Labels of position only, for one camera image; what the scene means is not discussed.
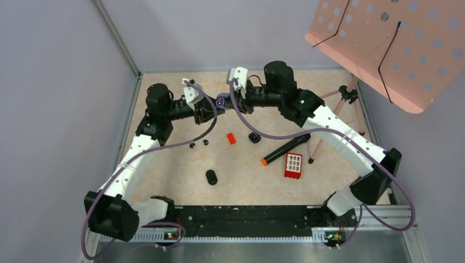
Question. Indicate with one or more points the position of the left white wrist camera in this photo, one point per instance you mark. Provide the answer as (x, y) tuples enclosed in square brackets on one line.
[(193, 96)]

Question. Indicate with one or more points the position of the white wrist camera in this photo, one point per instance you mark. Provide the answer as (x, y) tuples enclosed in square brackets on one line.
[(193, 96), (237, 76)]

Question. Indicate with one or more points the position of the red white toy block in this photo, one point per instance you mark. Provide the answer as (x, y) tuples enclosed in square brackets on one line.
[(293, 167)]

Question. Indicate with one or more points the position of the purple ear hook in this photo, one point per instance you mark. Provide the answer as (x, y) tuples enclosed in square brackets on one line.
[(220, 103)]

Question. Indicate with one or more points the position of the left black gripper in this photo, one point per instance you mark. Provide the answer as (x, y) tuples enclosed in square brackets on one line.
[(207, 111)]

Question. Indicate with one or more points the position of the black earbud charging case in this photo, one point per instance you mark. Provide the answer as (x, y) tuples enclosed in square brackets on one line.
[(211, 177)]

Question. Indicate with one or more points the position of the small red block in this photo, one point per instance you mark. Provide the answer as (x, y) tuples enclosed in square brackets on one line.
[(231, 138)]

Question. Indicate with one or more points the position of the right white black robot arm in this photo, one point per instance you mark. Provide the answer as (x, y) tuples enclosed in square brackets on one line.
[(375, 166)]

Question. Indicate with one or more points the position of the pink perforated music stand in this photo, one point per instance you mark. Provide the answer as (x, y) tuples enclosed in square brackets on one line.
[(407, 51)]

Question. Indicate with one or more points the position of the black microphone orange tip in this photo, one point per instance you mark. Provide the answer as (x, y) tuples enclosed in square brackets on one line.
[(285, 148)]

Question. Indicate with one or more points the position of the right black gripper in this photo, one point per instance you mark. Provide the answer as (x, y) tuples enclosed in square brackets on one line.
[(244, 104)]

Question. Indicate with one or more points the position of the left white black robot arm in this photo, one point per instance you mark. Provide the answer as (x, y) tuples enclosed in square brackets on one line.
[(110, 211)]

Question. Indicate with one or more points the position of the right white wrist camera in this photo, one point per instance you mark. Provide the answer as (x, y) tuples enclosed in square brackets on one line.
[(237, 76)]

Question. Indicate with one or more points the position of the lavender earbud charging case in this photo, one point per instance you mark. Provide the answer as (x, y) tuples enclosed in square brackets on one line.
[(225, 101)]

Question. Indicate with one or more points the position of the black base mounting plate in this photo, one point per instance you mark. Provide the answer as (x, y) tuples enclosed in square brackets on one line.
[(253, 223)]

